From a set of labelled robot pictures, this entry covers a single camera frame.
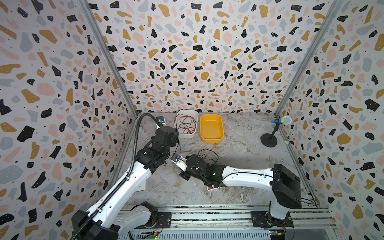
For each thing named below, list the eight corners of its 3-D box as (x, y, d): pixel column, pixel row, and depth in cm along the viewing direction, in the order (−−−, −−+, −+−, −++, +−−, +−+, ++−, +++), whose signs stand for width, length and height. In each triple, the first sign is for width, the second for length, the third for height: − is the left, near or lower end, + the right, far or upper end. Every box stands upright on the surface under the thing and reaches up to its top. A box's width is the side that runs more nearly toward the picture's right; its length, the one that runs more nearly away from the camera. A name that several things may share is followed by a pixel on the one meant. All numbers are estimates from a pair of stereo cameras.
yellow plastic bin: (200, 144, 106) (200, 138, 101) (200, 119, 122) (200, 114, 117) (223, 144, 106) (225, 139, 102) (221, 119, 122) (222, 114, 117)
